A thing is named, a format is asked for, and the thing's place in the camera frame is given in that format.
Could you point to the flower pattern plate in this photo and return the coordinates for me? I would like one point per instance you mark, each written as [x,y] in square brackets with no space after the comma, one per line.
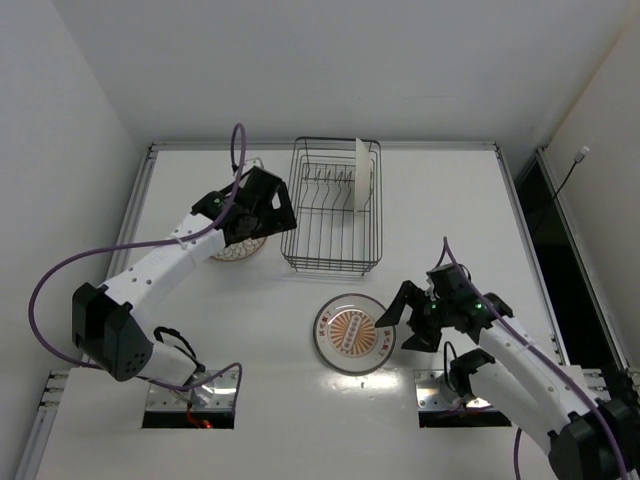
[361,176]
[240,251]

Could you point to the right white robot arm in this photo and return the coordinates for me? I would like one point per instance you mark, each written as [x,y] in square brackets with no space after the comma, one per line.
[582,435]

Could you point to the grey wire dish rack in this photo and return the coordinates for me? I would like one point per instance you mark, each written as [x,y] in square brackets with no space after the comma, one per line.
[330,237]

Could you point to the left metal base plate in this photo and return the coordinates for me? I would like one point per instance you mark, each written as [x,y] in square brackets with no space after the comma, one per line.
[216,396]

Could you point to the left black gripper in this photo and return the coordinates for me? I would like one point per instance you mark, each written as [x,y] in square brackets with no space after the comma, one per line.
[273,201]

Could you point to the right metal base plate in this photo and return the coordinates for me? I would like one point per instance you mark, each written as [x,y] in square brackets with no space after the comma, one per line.
[433,395]

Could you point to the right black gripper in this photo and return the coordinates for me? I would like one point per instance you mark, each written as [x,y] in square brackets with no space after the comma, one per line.
[417,316]

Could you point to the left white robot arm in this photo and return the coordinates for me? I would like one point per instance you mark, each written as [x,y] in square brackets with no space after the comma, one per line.
[107,321]

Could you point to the orange sunburst plate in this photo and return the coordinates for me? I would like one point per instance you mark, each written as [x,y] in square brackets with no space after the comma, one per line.
[346,337]

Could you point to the metal base plate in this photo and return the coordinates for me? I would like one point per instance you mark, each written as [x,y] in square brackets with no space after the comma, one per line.
[433,395]
[216,396]

